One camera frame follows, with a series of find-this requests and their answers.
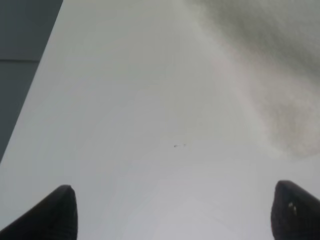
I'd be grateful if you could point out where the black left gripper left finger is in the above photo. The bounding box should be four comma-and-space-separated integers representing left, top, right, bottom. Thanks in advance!
0, 185, 78, 240

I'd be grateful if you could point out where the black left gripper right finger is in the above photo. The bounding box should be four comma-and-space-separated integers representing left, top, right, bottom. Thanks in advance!
270, 180, 320, 240

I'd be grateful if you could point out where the white towel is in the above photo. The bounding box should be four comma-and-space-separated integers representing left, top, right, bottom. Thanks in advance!
181, 0, 320, 158

